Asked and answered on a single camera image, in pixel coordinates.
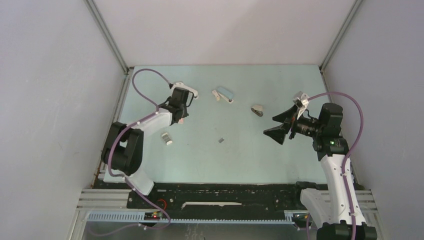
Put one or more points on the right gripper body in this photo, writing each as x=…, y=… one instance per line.
x=303, y=125

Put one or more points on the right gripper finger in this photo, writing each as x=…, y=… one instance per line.
x=278, y=133
x=286, y=116

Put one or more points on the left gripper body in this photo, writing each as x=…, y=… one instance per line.
x=184, y=113

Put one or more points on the beige stapler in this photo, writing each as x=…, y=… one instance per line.
x=257, y=109

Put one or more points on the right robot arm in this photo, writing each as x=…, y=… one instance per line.
x=341, y=218

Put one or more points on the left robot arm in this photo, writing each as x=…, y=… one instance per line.
x=124, y=145

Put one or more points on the small cream stapler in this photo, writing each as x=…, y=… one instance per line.
x=216, y=95

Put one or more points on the blue stapler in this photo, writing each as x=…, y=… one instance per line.
x=227, y=95

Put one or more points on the white staple box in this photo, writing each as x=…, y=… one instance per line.
x=164, y=135
x=169, y=141

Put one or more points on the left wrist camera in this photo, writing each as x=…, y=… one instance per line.
x=185, y=87

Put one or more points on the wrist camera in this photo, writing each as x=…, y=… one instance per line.
x=185, y=87
x=301, y=100

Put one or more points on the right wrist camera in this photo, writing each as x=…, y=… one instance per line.
x=301, y=100

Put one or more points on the blue cable duct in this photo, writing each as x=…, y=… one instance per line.
x=139, y=217

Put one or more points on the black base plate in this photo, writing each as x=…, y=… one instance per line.
x=230, y=201

